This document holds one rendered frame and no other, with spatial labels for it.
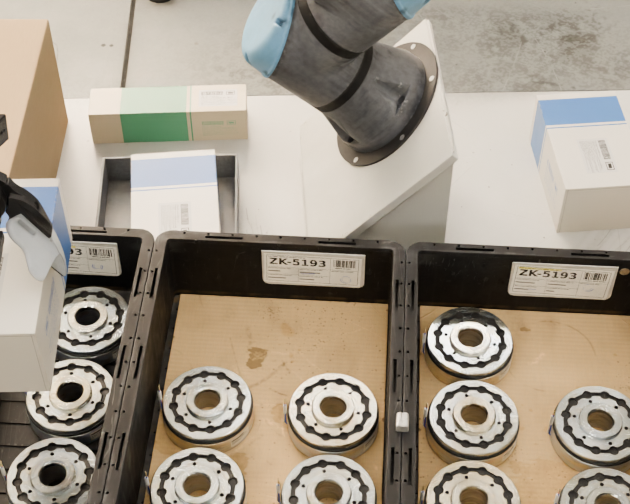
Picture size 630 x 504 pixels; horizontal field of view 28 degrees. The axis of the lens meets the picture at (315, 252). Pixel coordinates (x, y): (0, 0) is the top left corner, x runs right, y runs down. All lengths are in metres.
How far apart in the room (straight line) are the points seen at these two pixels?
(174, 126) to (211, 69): 1.25
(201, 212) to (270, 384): 0.33
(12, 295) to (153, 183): 0.61
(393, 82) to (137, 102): 0.47
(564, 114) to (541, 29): 1.46
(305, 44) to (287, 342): 0.37
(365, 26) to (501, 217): 0.44
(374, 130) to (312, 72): 0.12
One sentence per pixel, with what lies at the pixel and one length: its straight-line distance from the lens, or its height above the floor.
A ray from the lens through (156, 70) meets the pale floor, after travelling 3.20.
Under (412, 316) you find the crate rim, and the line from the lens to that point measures 1.43.
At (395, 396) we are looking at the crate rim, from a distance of 1.36.
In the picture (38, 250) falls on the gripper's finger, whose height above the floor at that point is 1.17.
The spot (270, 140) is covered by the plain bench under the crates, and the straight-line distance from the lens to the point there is 1.96.
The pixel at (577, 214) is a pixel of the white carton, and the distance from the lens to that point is 1.83.
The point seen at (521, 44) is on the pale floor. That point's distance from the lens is 3.30.
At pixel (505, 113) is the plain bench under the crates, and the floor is 0.70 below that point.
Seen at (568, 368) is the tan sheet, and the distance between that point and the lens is 1.53.
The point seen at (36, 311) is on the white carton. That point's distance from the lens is 1.18.
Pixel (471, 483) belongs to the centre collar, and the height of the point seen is 0.87.
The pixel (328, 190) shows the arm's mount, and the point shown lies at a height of 0.81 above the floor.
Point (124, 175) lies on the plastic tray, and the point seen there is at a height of 0.71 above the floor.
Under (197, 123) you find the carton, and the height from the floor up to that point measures 0.74.
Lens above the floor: 2.04
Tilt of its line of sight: 48 degrees down
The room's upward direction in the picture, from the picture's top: straight up
